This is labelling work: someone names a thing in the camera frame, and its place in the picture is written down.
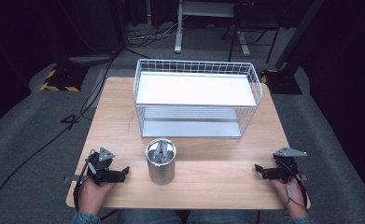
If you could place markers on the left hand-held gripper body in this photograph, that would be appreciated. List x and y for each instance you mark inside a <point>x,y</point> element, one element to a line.
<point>106,174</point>

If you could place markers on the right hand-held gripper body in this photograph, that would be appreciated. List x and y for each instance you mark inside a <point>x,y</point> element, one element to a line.
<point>283,171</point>

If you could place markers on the person's left hand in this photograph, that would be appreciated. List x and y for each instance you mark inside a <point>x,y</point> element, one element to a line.
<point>93,194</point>

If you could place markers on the person's right hand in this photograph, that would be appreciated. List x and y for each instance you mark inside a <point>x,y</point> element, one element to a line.
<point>290,196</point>

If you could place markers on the steel canister with lid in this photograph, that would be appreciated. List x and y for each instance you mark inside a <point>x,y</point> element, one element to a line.
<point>160,163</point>

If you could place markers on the black base with hazard stripes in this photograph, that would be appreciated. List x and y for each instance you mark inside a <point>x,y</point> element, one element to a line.
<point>63,79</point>
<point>281,82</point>

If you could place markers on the black metal chair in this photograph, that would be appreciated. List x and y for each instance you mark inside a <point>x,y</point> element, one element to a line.
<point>255,18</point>

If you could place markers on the slanted dark metal post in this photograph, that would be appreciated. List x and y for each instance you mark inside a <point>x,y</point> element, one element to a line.
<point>298,34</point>

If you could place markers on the white desk frame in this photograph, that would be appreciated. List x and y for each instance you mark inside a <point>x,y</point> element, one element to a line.
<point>178,28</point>

